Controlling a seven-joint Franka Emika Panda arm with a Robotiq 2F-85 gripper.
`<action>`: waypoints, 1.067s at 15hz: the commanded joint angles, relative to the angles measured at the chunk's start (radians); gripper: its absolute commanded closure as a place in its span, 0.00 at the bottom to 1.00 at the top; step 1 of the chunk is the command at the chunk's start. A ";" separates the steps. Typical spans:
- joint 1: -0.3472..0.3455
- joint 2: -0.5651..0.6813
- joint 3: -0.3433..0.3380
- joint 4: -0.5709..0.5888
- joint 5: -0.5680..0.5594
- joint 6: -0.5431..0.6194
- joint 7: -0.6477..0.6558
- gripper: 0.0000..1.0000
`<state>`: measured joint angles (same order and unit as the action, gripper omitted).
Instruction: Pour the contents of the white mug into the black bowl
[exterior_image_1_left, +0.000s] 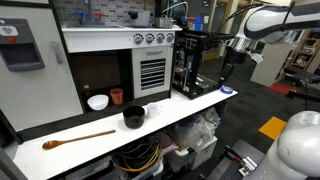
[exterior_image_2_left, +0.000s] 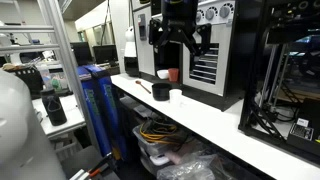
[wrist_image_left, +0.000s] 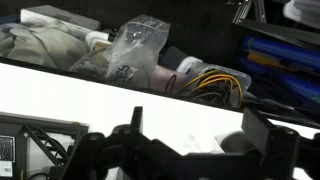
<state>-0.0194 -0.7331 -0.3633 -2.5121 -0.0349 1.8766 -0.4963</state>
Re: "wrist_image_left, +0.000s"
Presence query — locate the black 3D printer frame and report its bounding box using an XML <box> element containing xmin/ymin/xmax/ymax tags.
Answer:
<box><xmin>0</xmin><ymin>112</ymin><xmax>90</xmax><ymax>180</ymax></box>

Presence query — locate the clear plastic bag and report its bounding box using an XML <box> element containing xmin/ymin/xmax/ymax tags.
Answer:
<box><xmin>69</xmin><ymin>14</ymin><xmax>171</xmax><ymax>89</ymax></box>

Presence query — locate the clear bin of cables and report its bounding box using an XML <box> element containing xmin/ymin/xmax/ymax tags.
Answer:
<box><xmin>176</xmin><ymin>61</ymin><xmax>253</xmax><ymax>109</ymax></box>

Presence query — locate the aluminium extrusion bracket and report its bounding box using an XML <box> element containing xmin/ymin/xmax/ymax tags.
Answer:
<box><xmin>232</xmin><ymin>0</ymin><xmax>268</xmax><ymax>24</ymax></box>

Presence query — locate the white flat box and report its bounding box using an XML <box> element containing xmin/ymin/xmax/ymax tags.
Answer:
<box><xmin>19</xmin><ymin>4</ymin><xmax>102</xmax><ymax>34</ymax></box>

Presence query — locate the white lidded container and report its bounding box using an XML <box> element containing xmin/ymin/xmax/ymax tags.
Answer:
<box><xmin>175</xmin><ymin>55</ymin><xmax>204</xmax><ymax>75</ymax></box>

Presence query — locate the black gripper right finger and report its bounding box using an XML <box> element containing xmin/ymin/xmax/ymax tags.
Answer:
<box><xmin>241</xmin><ymin>108</ymin><xmax>320</xmax><ymax>180</ymax></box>

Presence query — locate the grey cloth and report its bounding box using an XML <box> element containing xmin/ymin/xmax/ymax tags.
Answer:
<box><xmin>0</xmin><ymin>19</ymin><xmax>89</xmax><ymax>71</ymax></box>

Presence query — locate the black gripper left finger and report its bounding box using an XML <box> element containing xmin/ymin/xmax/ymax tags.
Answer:
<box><xmin>61</xmin><ymin>106</ymin><xmax>188</xmax><ymax>180</ymax></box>

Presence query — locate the white bottle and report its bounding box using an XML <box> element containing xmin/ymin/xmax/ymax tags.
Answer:
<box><xmin>84</xmin><ymin>29</ymin><xmax>113</xmax><ymax>52</ymax></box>

